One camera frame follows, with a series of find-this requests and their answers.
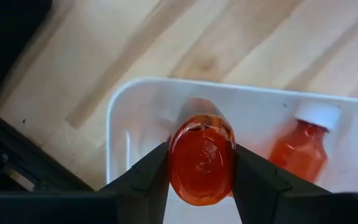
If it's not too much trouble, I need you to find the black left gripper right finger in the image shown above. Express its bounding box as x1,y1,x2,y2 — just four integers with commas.
232,144,293,224

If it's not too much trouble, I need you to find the translucent plastic tray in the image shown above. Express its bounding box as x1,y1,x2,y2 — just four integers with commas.
106,77,358,224

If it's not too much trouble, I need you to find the black aluminium frame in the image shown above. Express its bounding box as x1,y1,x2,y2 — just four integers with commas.
0,105,94,192

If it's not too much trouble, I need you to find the red bottle with white cap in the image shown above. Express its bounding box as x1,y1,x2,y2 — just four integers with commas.
167,97,237,207
267,101,341,184

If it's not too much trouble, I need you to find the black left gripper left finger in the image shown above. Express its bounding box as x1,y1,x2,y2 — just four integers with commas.
99,141,171,224

